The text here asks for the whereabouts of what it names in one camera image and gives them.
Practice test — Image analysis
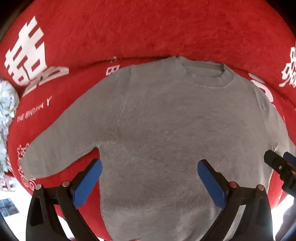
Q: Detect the red printed blanket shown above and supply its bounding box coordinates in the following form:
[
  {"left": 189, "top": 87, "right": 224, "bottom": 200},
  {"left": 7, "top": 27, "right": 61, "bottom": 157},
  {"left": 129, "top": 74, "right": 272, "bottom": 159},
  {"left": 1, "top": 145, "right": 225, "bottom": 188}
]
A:
[{"left": 0, "top": 0, "right": 296, "bottom": 240}]

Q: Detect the pink white box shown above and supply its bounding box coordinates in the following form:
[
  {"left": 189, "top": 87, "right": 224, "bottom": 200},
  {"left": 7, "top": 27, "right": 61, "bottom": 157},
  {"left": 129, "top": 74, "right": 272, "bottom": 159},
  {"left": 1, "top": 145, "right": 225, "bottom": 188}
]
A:
[{"left": 0, "top": 176, "right": 17, "bottom": 192}]

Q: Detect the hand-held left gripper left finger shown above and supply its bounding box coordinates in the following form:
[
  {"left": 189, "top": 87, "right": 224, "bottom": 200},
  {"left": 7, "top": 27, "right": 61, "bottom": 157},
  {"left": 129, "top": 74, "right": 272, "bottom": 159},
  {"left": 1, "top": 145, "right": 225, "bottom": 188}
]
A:
[{"left": 25, "top": 159, "right": 102, "bottom": 241}]

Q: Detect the dark printed card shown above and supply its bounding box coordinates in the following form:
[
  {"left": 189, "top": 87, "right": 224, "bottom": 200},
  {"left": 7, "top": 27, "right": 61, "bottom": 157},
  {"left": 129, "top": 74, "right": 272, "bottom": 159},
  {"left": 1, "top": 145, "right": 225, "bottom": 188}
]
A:
[{"left": 0, "top": 199, "right": 19, "bottom": 216}]

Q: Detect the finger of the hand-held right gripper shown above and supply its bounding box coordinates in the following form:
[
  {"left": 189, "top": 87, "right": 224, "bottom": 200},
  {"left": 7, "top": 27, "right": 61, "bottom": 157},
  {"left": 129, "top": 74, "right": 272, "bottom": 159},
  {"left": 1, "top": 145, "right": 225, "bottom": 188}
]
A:
[
  {"left": 264, "top": 150, "right": 296, "bottom": 197},
  {"left": 283, "top": 152, "right": 296, "bottom": 167}
]

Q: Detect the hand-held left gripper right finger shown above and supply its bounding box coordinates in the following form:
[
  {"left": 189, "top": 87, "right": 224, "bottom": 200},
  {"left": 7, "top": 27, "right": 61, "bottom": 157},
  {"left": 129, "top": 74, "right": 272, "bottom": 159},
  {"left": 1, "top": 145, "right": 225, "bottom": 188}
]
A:
[{"left": 197, "top": 159, "right": 275, "bottom": 241}]

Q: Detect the grey knit sweater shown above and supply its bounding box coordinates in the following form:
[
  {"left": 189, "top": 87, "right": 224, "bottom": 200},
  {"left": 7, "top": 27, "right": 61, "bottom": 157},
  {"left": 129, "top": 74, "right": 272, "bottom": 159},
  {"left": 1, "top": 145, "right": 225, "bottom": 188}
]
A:
[{"left": 20, "top": 56, "right": 296, "bottom": 241}]

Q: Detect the white grey patterned cloth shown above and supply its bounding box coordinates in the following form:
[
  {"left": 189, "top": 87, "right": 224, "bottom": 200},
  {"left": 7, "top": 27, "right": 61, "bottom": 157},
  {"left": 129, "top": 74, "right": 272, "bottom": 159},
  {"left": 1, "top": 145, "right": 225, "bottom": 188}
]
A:
[{"left": 0, "top": 79, "right": 20, "bottom": 173}]

